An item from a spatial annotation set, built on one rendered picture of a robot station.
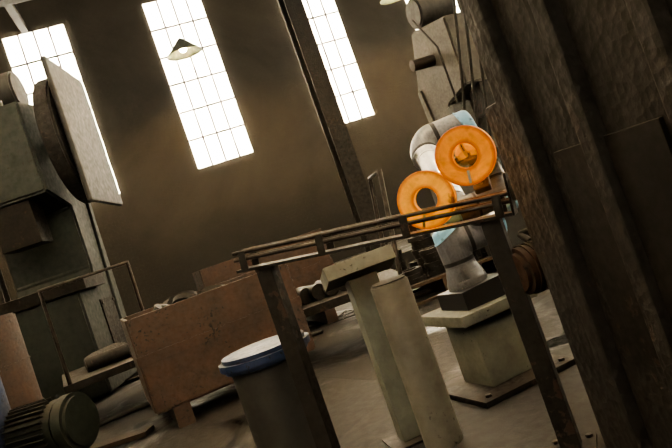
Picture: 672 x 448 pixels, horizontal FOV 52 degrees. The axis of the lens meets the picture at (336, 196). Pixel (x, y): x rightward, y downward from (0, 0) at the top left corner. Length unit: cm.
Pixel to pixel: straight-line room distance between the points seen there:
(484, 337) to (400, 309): 51
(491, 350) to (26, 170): 470
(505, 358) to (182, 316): 186
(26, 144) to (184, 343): 310
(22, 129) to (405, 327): 482
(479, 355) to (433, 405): 43
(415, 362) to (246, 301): 186
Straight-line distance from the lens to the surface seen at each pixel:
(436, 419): 215
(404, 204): 182
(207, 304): 379
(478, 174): 177
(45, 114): 631
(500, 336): 254
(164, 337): 376
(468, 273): 252
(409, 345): 210
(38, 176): 632
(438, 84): 774
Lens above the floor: 74
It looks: 2 degrees up
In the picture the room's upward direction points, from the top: 19 degrees counter-clockwise
